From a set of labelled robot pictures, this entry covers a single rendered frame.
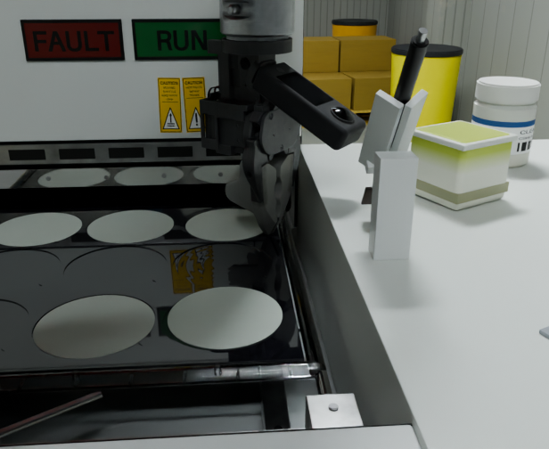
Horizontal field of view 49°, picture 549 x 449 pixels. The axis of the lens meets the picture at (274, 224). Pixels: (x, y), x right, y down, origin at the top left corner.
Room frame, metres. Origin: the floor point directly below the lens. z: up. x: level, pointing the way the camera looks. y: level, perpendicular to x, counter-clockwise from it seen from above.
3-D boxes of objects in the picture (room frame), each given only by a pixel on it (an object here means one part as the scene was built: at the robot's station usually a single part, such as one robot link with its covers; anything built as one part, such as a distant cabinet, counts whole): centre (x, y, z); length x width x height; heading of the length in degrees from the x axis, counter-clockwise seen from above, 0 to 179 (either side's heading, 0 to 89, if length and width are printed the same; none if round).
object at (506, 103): (0.71, -0.27, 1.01); 0.07 x 0.07 x 0.10
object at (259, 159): (0.61, 0.02, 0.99); 0.05 x 0.02 x 0.09; 147
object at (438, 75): (4.03, -0.98, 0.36); 0.47 x 0.45 x 0.72; 5
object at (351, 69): (5.20, -0.56, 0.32); 1.08 x 0.77 x 0.64; 95
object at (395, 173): (0.46, -0.09, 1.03); 0.06 x 0.04 x 0.13; 4
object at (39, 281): (0.55, 0.16, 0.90); 0.34 x 0.34 x 0.01; 4
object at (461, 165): (0.58, -0.18, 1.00); 0.07 x 0.07 x 0.07; 31
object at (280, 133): (0.64, 0.02, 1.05); 0.09 x 0.08 x 0.12; 57
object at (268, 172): (0.63, 0.03, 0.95); 0.06 x 0.03 x 0.09; 57
